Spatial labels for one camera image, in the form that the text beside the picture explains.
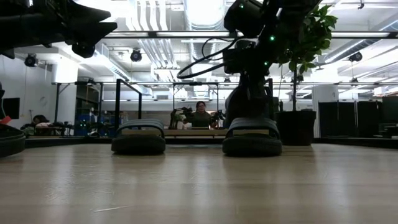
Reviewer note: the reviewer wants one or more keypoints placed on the wooden shelf with black frame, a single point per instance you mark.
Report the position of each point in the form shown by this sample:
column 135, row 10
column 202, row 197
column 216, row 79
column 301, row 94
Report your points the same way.
column 192, row 132

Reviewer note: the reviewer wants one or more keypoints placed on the black round ceiling lamp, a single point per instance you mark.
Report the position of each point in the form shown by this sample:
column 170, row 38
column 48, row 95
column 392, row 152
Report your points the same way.
column 30, row 60
column 136, row 55
column 355, row 56

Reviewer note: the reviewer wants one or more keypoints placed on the black cabinet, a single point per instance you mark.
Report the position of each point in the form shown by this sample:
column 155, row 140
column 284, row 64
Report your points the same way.
column 390, row 109

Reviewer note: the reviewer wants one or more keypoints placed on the black background metal frame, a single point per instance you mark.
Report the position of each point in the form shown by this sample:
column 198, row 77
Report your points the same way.
column 195, row 83
column 58, row 102

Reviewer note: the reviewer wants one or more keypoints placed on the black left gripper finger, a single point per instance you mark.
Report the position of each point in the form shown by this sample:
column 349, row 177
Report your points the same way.
column 93, row 31
column 84, row 14

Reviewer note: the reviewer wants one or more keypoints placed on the green leafy plant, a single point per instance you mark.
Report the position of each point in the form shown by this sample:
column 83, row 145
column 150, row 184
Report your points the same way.
column 314, row 28

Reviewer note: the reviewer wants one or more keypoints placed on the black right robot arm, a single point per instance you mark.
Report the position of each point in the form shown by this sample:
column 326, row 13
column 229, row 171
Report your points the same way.
column 245, row 18

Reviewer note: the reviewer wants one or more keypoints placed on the black plant pot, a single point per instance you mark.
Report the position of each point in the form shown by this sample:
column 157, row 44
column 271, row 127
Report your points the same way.
column 295, row 127

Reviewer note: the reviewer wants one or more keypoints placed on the long ceiling light bar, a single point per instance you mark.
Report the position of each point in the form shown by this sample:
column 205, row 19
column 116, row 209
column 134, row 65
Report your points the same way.
column 192, row 34

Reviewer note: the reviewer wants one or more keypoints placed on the person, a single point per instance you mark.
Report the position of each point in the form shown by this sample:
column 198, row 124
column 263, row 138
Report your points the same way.
column 201, row 119
column 40, row 119

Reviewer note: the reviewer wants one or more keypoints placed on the silver ventilation duct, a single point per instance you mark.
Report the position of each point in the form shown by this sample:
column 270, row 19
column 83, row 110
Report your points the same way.
column 203, row 12

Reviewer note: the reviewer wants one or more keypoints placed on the black wall monitor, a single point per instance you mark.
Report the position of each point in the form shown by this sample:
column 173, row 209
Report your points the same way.
column 12, row 107

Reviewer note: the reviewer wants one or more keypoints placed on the black partition wall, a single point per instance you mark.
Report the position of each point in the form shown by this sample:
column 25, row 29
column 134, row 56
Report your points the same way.
column 348, row 118

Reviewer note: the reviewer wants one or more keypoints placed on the black background robot arm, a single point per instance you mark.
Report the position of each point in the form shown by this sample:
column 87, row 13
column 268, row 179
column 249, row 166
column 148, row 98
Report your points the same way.
column 217, row 118
column 178, row 116

